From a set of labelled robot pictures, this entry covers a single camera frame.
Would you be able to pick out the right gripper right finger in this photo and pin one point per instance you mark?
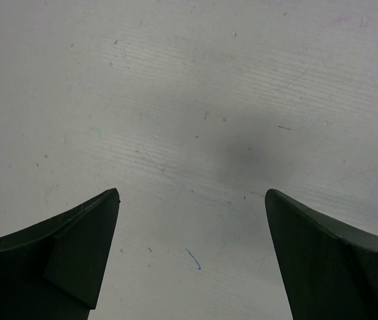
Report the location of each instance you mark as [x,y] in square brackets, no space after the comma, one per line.
[329,268]

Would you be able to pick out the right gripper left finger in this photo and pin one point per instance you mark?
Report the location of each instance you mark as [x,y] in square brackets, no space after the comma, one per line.
[54,269]

